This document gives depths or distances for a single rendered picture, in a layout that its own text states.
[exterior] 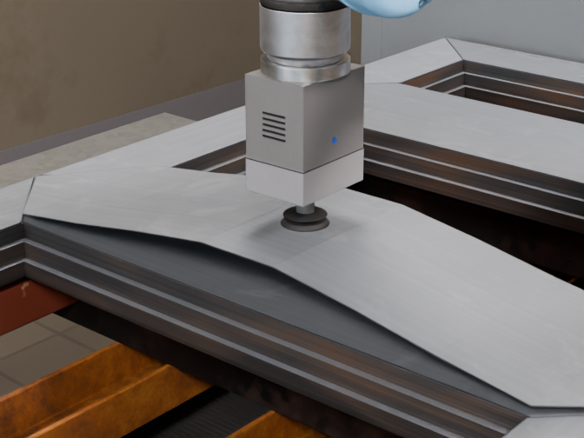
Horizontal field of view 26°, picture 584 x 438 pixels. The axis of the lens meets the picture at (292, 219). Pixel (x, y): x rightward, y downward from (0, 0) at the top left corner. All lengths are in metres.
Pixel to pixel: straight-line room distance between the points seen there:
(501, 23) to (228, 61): 2.50
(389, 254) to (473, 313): 0.10
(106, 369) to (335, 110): 0.41
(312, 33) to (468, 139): 0.49
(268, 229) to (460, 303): 0.19
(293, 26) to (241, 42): 3.35
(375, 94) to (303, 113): 0.62
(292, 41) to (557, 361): 0.32
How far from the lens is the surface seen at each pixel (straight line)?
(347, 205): 1.15
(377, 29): 2.04
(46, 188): 1.33
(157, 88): 4.13
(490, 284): 1.05
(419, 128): 1.51
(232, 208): 1.16
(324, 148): 1.05
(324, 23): 1.02
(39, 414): 1.27
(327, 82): 1.04
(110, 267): 1.17
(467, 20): 1.94
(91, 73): 3.93
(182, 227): 1.12
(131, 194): 1.26
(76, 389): 1.29
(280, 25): 1.02
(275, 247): 1.06
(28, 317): 1.30
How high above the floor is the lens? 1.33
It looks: 22 degrees down
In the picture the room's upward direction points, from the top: straight up
